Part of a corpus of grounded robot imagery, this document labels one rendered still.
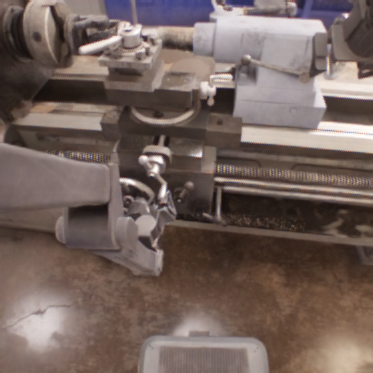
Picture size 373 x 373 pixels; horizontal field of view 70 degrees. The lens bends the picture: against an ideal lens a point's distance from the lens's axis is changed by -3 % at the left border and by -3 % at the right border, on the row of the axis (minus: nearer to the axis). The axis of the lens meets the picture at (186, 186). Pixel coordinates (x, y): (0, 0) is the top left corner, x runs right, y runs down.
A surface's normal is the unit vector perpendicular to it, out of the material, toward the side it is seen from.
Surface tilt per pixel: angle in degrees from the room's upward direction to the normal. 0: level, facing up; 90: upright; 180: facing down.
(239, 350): 0
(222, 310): 0
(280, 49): 78
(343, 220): 0
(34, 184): 89
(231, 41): 86
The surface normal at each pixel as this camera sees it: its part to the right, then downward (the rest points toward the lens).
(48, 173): 0.99, -0.06
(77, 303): -0.01, -0.63
